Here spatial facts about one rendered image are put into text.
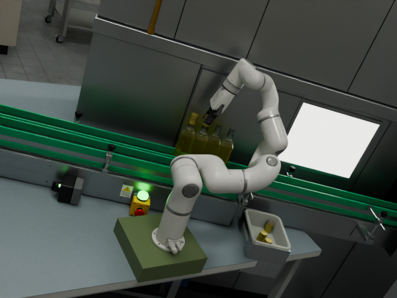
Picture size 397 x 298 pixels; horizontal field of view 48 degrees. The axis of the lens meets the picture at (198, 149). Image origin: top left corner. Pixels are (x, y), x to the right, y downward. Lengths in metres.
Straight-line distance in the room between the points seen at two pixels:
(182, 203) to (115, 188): 0.42
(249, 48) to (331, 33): 0.35
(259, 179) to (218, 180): 0.14
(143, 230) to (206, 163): 0.35
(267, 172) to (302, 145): 0.63
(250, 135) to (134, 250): 0.81
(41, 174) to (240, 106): 0.89
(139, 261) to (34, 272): 0.33
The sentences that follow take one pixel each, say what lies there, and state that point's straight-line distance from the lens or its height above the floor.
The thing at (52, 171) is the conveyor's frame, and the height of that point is 0.83.
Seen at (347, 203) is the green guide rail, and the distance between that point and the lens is 2.24.
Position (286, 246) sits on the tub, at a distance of 1.94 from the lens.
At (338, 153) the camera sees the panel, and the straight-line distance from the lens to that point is 2.27.
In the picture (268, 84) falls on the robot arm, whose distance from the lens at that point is 1.79.
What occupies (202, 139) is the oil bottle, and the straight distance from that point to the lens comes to 1.90.
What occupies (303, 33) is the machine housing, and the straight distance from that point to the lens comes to 2.00.
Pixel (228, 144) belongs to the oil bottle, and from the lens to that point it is 1.92.
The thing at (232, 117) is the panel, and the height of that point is 1.14.
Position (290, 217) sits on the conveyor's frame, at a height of 0.81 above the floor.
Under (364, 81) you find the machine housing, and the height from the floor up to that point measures 1.47.
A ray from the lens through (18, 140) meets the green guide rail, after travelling 1.85.
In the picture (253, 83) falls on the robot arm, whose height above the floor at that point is 1.40.
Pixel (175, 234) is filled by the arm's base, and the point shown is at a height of 0.89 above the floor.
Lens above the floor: 1.88
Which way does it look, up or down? 27 degrees down
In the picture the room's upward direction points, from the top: 21 degrees clockwise
